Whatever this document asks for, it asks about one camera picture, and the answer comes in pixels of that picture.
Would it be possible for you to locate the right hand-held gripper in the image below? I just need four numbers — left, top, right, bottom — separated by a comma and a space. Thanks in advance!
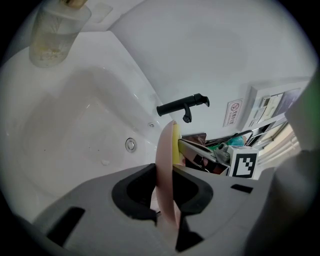
177, 138, 259, 180

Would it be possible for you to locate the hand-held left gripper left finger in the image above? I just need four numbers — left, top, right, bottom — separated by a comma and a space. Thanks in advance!
31, 162, 174, 256

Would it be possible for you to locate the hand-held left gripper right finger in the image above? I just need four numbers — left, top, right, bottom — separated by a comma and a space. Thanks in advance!
171, 165, 274, 253

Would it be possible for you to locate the pink large plate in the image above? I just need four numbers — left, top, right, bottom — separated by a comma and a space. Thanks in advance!
149, 119, 182, 251

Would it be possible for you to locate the brown leather bag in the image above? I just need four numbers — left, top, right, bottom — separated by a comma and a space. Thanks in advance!
181, 132, 229, 176

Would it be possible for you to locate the teal cloth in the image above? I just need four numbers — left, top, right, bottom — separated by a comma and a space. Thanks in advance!
226, 136, 245, 148

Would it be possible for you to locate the black faucet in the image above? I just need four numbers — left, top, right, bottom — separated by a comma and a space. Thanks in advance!
156, 93, 211, 124

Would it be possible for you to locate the chrome sink drain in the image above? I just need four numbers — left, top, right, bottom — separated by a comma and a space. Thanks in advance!
125, 137, 137, 153

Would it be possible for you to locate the white sink basin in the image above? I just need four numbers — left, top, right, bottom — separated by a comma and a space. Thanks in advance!
0, 29, 176, 226

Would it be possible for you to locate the translucent soap bottle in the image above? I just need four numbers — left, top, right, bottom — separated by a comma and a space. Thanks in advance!
28, 0, 93, 69

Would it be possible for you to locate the red-bordered white wall sign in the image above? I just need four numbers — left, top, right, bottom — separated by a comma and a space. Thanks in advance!
222, 98, 244, 128

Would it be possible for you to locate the white wall control panel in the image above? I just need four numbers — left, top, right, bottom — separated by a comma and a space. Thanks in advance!
241, 79, 311, 131

